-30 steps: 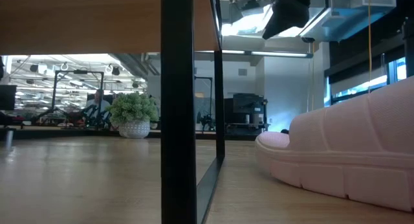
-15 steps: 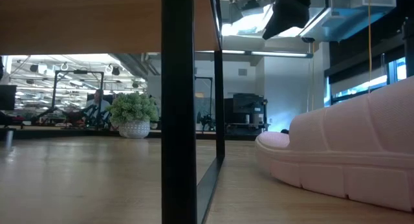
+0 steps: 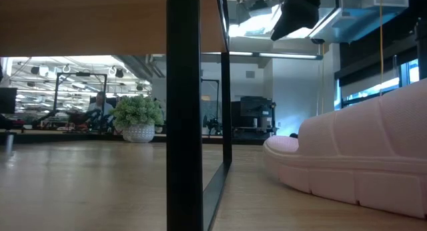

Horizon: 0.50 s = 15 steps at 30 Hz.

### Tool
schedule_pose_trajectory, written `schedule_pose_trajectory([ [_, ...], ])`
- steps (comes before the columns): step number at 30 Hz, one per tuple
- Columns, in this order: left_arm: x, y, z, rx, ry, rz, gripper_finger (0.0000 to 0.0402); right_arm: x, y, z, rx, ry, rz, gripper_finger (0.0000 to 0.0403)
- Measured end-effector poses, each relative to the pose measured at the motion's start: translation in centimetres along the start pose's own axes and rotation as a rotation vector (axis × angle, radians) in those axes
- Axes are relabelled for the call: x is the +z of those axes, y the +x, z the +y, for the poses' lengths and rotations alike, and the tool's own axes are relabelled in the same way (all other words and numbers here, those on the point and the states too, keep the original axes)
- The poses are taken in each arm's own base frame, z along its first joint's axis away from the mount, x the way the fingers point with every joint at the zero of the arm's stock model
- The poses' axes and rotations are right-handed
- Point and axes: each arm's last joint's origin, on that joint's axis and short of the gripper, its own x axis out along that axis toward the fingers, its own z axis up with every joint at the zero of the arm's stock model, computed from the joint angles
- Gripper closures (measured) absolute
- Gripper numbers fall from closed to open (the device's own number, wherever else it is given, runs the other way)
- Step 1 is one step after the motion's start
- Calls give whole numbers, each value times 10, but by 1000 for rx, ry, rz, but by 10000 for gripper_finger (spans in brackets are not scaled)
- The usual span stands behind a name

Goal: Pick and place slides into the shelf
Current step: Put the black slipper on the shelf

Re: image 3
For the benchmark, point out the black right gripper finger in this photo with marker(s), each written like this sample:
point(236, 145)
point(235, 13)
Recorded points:
point(297, 15)

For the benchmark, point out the long ceiling light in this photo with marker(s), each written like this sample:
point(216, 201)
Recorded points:
point(287, 55)

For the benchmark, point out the black cabinet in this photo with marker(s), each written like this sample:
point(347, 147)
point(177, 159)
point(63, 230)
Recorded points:
point(253, 115)

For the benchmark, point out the pink rubber slide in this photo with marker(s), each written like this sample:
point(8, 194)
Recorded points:
point(360, 157)

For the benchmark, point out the green plant in white pot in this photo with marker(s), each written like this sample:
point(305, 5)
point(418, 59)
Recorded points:
point(137, 119)

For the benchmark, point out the person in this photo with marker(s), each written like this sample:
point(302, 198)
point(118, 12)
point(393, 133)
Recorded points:
point(100, 105)

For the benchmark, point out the black background screen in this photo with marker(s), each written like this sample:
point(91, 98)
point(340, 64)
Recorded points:
point(8, 100)

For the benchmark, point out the metal air duct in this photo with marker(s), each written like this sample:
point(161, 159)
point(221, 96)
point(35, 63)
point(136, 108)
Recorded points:
point(360, 20)

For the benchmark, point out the wooden shelf with black frame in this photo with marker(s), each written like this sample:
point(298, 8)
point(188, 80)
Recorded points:
point(183, 124)

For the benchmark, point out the black camera rig frame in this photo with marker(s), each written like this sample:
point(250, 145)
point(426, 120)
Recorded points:
point(80, 74)

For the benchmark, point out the black aluminium table frame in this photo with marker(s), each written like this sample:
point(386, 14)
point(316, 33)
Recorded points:
point(83, 137)

